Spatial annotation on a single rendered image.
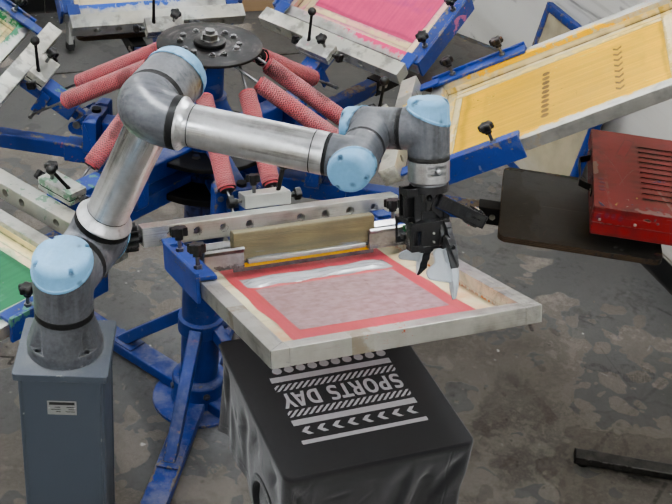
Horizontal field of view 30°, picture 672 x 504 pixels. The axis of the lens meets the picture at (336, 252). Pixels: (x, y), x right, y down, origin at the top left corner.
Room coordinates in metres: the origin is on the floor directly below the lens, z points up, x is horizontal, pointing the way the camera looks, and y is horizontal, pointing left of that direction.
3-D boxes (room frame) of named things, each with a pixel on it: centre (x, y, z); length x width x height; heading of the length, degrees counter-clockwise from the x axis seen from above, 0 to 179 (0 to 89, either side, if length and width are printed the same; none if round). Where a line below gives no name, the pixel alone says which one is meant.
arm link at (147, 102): (1.89, 0.18, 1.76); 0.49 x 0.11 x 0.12; 78
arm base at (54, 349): (1.96, 0.52, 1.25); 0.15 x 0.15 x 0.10
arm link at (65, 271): (1.97, 0.52, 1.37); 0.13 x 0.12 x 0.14; 168
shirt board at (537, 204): (3.16, -0.25, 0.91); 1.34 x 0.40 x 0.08; 84
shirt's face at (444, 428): (2.21, -0.05, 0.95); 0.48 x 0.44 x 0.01; 24
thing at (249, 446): (2.14, 0.12, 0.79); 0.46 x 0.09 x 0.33; 24
